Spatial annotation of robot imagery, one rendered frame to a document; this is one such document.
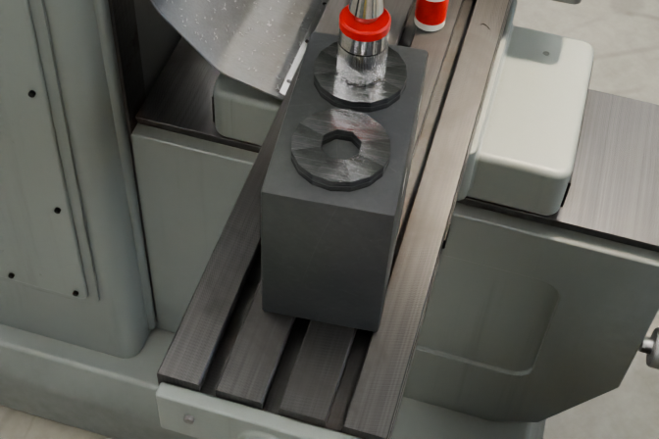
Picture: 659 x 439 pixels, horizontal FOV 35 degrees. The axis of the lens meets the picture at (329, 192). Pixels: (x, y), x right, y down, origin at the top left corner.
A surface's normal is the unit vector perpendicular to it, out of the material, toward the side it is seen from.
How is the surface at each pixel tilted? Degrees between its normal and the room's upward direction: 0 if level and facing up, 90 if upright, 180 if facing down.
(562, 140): 0
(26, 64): 88
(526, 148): 0
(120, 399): 68
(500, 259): 90
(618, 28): 0
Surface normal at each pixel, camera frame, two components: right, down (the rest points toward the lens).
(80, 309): -0.28, 0.71
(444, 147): 0.04, -0.65
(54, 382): -0.23, 0.36
